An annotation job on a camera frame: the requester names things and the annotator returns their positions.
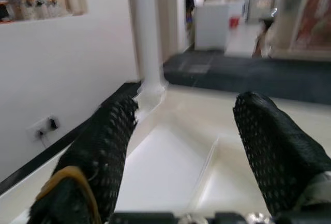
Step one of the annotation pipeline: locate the red food poster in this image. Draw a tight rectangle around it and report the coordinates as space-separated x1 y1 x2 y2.
292 0 331 49

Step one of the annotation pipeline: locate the person leg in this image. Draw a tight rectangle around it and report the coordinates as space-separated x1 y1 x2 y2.
252 24 271 59

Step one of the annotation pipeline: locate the clear storage box orange lid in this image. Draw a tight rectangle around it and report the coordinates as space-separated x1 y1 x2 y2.
268 0 331 56

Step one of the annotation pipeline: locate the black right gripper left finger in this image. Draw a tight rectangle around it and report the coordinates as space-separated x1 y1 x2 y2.
28 93 139 224

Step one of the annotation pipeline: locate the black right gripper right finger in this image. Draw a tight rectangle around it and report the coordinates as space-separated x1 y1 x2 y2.
232 91 331 213

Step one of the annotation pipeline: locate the yellow rubber band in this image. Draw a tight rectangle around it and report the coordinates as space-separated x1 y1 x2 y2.
36 166 101 224

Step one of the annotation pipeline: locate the white chest freezer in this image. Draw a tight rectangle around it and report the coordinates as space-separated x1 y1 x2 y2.
194 3 231 51

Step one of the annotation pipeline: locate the white plastic table leg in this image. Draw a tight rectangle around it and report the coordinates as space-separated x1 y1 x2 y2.
126 0 169 99

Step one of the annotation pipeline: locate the white plastic table top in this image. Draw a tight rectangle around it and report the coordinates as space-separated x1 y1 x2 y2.
0 81 331 224

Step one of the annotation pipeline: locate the black table cloth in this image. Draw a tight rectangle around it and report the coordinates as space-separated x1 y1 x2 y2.
0 52 331 196

